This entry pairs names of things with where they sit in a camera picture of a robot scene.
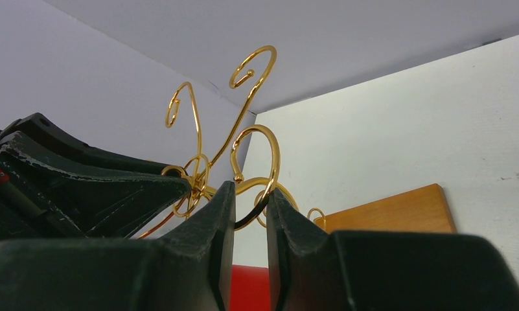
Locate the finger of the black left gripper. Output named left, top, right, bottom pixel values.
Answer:
left=0, top=131, right=190, bottom=241
left=0, top=113, right=167, bottom=175

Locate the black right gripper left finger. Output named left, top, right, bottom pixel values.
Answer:
left=0, top=181, right=236, bottom=310

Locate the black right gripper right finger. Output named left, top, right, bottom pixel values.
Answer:
left=267, top=190, right=519, bottom=310

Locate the red plastic goblet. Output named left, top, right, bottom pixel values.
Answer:
left=229, top=265, right=271, bottom=311

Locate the gold spiral rack wooden base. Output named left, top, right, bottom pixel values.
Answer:
left=137, top=45, right=519, bottom=308

